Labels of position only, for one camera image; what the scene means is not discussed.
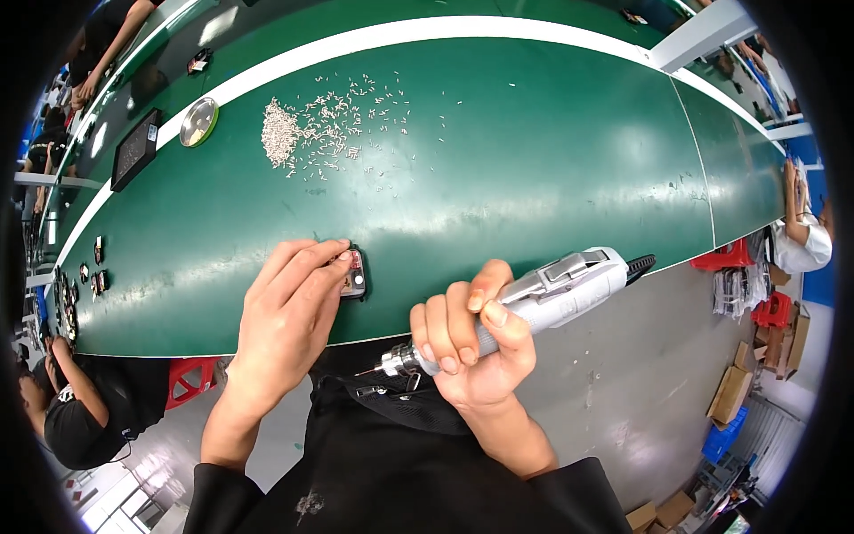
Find person's left hand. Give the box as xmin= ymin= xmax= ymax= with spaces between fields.
xmin=226 ymin=238 xmax=354 ymax=406

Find person's right hand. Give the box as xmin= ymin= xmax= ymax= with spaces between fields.
xmin=408 ymin=259 xmax=538 ymax=413

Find black electronic unit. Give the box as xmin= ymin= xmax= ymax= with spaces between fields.
xmin=327 ymin=248 xmax=368 ymax=301

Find grey electric screwdriver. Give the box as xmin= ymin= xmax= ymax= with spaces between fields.
xmin=354 ymin=246 xmax=658 ymax=379

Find pile of small silver screws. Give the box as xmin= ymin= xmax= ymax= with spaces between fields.
xmin=260 ymin=69 xmax=464 ymax=182

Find red plastic stool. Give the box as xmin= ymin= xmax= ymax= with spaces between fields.
xmin=750 ymin=291 xmax=793 ymax=329
xmin=165 ymin=356 xmax=222 ymax=411
xmin=690 ymin=237 xmax=756 ymax=272

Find round metal dish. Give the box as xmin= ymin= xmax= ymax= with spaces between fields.
xmin=178 ymin=97 xmax=220 ymax=148

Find black rectangular tray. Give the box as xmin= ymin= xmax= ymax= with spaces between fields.
xmin=110 ymin=107 xmax=164 ymax=194

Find person's body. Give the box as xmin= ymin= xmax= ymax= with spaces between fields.
xmin=182 ymin=337 xmax=633 ymax=534

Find row of small black gadgets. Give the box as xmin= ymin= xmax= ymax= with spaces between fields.
xmin=52 ymin=234 xmax=112 ymax=345

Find heap of clear plastic bags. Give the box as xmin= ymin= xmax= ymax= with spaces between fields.
xmin=711 ymin=263 xmax=769 ymax=319

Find cardboard boxes heap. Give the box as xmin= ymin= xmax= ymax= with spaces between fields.
xmin=625 ymin=490 xmax=697 ymax=534

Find cardboard box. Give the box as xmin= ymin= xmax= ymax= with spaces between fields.
xmin=706 ymin=341 xmax=759 ymax=430

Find blue plastic crate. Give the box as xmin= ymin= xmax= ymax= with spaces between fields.
xmin=700 ymin=406 xmax=750 ymax=465

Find blue metal cart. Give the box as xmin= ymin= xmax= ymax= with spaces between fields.
xmin=694 ymin=453 xmax=763 ymax=530

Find flattened cardboard cartons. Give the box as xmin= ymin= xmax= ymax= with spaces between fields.
xmin=754 ymin=303 xmax=812 ymax=382

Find white metal frame beam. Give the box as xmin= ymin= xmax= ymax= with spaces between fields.
xmin=649 ymin=0 xmax=760 ymax=74

